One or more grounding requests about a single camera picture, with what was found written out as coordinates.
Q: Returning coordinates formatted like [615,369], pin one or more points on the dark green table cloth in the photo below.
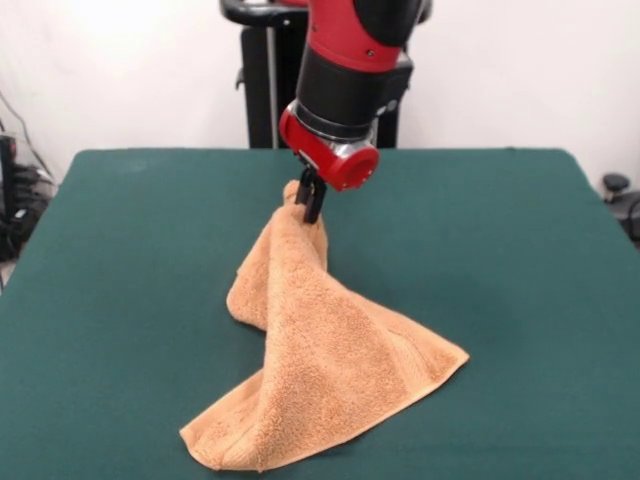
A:
[500,375]

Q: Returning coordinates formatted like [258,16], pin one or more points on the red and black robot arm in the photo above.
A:
[355,60]

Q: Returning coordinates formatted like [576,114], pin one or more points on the black office chair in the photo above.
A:
[622,200]

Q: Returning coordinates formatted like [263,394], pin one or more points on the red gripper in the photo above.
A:
[340,162]

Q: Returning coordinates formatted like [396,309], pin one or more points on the orange terry towel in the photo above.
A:
[325,360]

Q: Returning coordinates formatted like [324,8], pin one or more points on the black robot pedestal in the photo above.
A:
[255,75]

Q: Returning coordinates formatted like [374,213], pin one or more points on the black computer case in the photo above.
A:
[7,170]

